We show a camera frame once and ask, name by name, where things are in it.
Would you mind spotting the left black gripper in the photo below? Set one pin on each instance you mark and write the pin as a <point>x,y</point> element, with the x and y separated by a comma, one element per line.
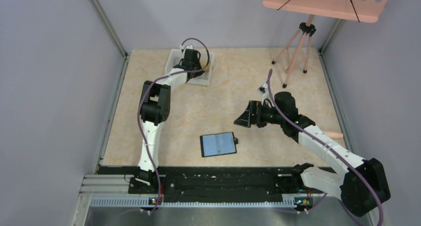
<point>185,64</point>

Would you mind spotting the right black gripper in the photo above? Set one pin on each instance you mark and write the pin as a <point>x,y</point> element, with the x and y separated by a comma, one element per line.
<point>255,114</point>

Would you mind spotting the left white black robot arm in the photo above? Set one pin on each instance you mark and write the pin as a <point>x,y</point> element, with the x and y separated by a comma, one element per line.
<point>154,109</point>

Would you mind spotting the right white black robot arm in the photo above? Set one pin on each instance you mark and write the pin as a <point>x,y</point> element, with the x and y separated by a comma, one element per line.
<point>359,184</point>

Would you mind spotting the white two-compartment tray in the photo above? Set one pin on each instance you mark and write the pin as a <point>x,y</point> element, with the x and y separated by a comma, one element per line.
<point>205,79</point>

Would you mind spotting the pink cylinder rod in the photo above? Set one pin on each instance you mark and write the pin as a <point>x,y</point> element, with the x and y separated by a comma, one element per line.
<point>334,135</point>

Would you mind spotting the pink tripod stand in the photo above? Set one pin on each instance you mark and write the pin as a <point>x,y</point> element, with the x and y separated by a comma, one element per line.
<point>306,31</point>

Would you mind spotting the pink perforated board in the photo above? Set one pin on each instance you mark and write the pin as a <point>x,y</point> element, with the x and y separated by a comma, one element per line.
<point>358,10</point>

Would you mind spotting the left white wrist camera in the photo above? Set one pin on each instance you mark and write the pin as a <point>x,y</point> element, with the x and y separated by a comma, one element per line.
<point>186,47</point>

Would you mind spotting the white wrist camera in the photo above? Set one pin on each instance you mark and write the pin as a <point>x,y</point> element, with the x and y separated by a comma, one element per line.
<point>263,89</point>
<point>186,47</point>

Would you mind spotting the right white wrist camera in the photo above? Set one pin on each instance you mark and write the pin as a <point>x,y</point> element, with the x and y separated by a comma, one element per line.
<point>263,89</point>

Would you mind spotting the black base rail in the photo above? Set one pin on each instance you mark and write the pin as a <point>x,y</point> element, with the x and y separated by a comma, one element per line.
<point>221,185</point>

